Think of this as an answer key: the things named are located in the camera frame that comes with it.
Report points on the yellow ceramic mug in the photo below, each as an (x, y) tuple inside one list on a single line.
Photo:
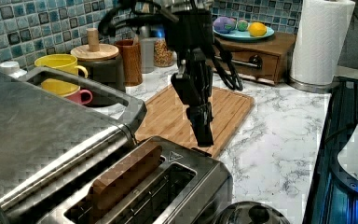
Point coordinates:
[(64, 62)]

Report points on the pink mug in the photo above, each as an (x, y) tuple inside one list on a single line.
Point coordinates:
[(82, 97)]

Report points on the brown wooden utensil holder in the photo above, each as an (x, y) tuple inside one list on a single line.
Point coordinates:
[(131, 56)]

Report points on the light blue plate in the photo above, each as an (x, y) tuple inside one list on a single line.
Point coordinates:
[(244, 36)]

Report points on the dark canister with wooden lid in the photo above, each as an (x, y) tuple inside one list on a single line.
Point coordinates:
[(103, 61)]

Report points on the shiny metal kettle lid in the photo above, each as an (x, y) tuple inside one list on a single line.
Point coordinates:
[(250, 212)]

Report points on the bamboo cutting board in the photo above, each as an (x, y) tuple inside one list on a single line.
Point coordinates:
[(166, 117)]

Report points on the frosted plastic cup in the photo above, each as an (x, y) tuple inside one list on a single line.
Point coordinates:
[(147, 54)]

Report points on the silver two-slot toaster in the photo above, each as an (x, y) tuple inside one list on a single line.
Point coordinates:
[(188, 187)]

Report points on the toast slice in toaster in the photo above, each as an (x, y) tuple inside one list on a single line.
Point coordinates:
[(114, 184)]

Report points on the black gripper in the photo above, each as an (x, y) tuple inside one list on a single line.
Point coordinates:
[(193, 84)]

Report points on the purple toy eggplant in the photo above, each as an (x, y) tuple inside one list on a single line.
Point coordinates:
[(224, 25)]

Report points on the green toy fruit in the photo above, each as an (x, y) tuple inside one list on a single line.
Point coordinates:
[(242, 25)]

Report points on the clear container with food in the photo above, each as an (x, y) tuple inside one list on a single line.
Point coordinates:
[(162, 56)]

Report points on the white paper towel roll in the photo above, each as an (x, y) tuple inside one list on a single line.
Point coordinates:
[(320, 38)]

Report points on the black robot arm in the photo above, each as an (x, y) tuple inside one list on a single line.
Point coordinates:
[(189, 33)]

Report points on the wooden drawer box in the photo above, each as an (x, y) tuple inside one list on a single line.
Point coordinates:
[(267, 60)]

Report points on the yellow toy lemon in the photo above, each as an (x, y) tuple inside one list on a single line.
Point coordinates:
[(257, 29)]

